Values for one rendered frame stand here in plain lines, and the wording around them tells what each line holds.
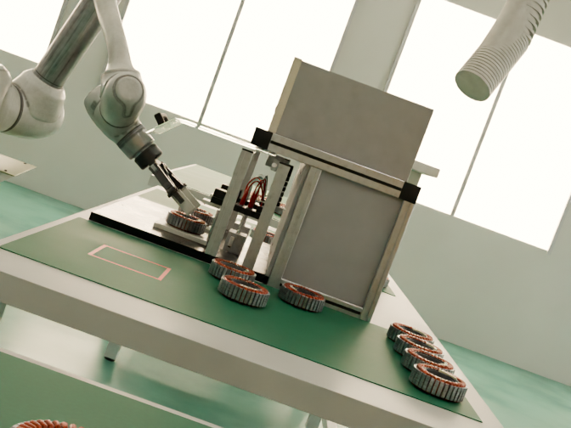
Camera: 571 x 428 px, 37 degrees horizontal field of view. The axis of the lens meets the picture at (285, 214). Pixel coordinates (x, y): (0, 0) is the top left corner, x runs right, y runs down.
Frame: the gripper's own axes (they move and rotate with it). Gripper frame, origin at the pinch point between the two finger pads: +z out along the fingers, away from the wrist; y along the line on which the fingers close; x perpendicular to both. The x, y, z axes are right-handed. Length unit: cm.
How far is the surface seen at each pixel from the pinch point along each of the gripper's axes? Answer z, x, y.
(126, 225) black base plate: -7.1, 13.2, -19.9
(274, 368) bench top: 30, -6, -97
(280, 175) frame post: 8.6, -24.9, -19.8
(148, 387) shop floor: 42, 73, 98
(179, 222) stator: 1.1, 4.6, -5.5
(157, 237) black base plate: 0.3, 9.1, -19.9
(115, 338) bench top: 9, 11, -98
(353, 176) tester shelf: 20.4, -38.6, -22.1
